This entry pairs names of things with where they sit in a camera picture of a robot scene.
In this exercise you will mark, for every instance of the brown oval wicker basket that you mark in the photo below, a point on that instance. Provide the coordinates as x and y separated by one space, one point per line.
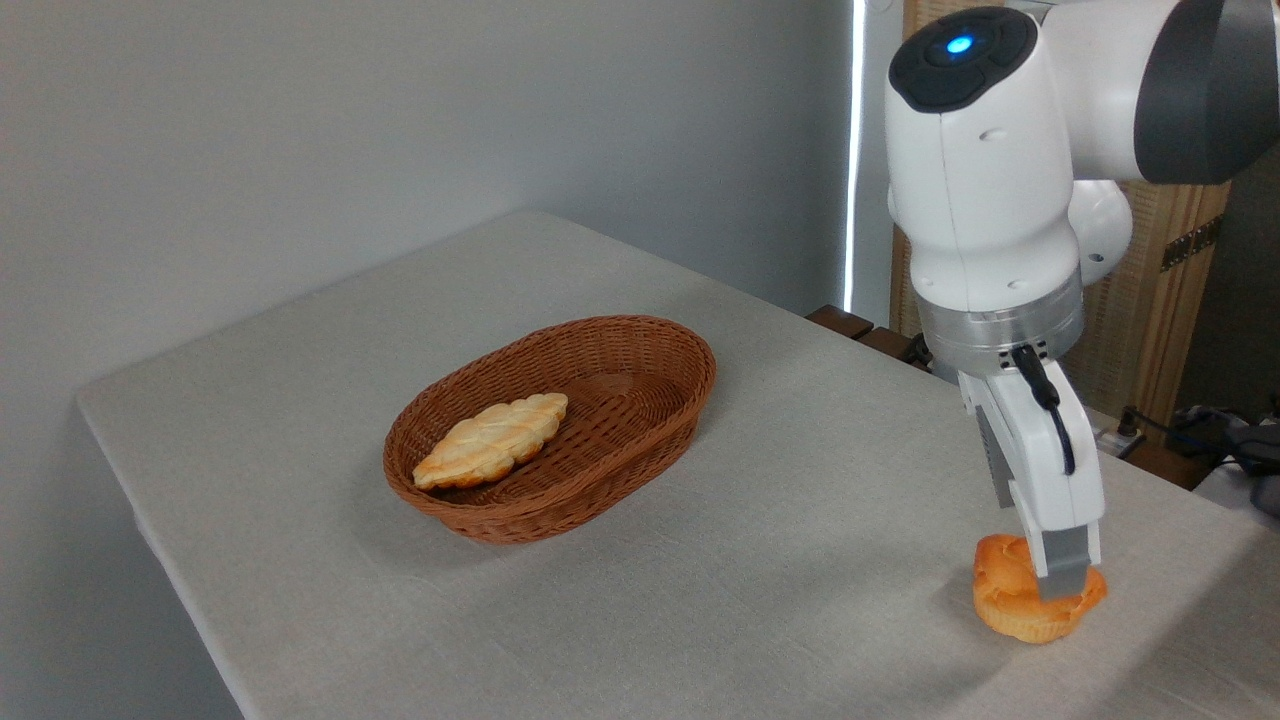
640 400

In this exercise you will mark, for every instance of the dark wooden block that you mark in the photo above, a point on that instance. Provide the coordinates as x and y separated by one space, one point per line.
840 321
885 342

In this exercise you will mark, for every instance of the black power plug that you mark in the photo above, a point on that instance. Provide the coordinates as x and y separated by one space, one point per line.
1129 422

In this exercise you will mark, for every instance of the white power strip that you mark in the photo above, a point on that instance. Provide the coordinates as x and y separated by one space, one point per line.
1120 442

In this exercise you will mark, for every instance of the orange round bread bun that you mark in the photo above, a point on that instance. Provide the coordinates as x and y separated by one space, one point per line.
1005 595

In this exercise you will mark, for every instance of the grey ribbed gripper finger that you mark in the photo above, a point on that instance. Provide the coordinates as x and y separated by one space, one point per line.
1065 560
996 465

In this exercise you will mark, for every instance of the pale leaf-shaped bread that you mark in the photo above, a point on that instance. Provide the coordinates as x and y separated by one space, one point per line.
490 445

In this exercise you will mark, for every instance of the wooden woven folding screen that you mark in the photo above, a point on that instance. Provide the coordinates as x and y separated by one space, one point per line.
1150 300

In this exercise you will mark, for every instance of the metal screen hinge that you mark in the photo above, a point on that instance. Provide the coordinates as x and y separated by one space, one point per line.
1190 243

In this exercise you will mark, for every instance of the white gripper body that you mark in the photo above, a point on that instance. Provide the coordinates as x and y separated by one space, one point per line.
1050 470

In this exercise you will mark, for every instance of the grey tablecloth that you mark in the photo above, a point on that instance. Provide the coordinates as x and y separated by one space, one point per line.
750 540

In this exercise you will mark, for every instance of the dark grey bag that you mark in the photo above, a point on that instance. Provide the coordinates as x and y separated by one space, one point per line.
1240 450

